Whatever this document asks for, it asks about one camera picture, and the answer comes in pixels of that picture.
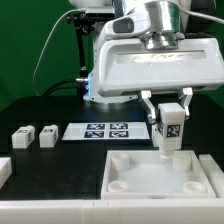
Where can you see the black camera on stand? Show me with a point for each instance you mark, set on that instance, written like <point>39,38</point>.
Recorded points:
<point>99,13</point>

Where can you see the black camera stand pole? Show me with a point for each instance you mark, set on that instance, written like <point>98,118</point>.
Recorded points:
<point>83,27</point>

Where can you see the white left barrier wall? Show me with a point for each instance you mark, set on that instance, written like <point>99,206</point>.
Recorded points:
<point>5,170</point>

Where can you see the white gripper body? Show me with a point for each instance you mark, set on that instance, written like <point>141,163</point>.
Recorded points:
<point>125,66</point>

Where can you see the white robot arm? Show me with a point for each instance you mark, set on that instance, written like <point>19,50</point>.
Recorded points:
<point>168,19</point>

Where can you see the white square table top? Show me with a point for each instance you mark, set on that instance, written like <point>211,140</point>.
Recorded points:
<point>145,175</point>

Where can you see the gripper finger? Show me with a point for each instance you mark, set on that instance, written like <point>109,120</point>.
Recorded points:
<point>185,96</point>
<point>148,106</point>

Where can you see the white front barrier wall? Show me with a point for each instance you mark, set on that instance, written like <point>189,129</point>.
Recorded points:
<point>151,211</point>

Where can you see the white sheet with fiducial tags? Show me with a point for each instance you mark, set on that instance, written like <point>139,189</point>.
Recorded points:
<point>106,131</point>

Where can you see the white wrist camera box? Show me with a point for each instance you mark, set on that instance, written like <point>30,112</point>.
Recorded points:
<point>126,27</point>

